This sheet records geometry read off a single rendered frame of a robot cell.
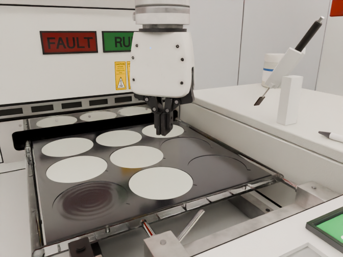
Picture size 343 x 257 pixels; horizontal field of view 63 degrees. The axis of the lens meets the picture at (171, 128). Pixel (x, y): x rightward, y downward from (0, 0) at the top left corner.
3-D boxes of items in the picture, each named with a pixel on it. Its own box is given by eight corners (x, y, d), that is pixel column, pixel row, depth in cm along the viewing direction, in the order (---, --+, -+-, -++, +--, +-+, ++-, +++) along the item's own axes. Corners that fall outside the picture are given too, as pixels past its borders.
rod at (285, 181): (276, 183, 46) (277, 175, 46) (283, 181, 47) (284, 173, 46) (300, 197, 42) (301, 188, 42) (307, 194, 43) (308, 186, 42)
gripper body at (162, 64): (121, 22, 42) (125, 95, 46) (186, 21, 38) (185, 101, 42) (143, 23, 49) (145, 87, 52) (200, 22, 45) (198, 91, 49)
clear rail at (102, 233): (31, 257, 31) (29, 247, 30) (278, 178, 47) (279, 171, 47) (32, 265, 29) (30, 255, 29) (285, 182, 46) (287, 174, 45)
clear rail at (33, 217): (24, 145, 61) (23, 139, 60) (31, 144, 61) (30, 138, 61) (32, 265, 29) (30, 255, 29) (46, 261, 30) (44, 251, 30)
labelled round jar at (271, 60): (256, 85, 86) (259, 53, 83) (273, 83, 90) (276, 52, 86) (273, 89, 81) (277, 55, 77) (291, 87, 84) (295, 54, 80)
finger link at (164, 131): (160, 98, 46) (160, 136, 48) (178, 99, 45) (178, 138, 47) (167, 94, 49) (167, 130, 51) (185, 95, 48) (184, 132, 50)
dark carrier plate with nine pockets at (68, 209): (32, 144, 60) (32, 141, 60) (174, 121, 75) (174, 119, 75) (46, 247, 31) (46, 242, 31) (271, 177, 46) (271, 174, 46)
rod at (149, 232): (138, 228, 35) (137, 219, 35) (148, 225, 36) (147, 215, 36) (152, 252, 32) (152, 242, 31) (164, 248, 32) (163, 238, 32)
